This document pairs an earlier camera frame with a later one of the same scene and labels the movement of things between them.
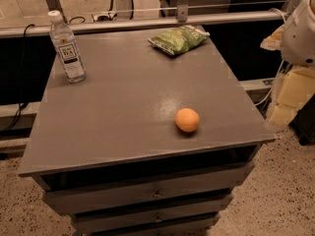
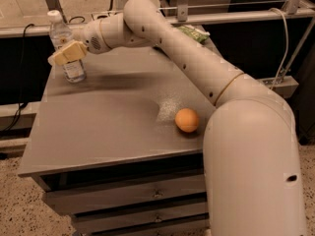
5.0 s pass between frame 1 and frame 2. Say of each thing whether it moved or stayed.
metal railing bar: stayed
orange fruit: stayed
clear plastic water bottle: stayed
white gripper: moved
